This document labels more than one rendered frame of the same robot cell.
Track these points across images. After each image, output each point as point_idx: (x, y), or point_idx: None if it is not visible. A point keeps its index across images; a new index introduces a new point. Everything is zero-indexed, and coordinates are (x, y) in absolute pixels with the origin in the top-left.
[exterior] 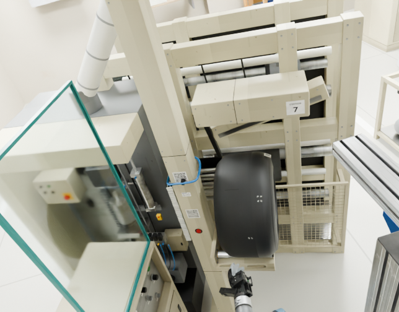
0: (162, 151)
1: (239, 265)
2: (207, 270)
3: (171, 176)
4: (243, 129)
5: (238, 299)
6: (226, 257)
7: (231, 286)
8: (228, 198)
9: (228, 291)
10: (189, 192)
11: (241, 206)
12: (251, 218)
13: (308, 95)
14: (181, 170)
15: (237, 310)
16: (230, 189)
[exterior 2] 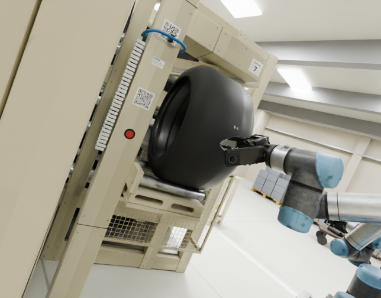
0: None
1: (163, 202)
2: (84, 223)
3: (160, 23)
4: None
5: (284, 145)
6: (152, 183)
7: (250, 144)
8: (222, 77)
9: (248, 148)
10: (164, 62)
11: (234, 90)
12: (242, 105)
13: (266, 64)
14: (178, 24)
15: (298, 149)
16: (221, 74)
